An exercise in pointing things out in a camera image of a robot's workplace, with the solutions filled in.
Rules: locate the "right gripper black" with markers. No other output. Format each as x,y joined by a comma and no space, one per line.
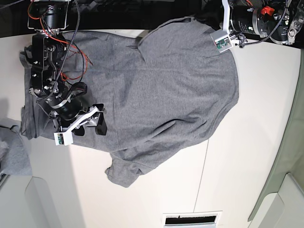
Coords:
68,109

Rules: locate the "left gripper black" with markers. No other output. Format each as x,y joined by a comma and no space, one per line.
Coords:
242,20

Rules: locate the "grey t-shirt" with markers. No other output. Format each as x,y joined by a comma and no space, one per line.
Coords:
162,93

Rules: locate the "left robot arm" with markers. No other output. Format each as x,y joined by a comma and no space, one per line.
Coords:
280,21

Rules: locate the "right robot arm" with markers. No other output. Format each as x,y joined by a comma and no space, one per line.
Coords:
56,94

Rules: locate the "grey cloth pile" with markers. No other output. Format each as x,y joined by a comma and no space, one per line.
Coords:
14,156

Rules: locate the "white floor vent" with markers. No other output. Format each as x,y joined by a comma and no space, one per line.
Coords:
191,220

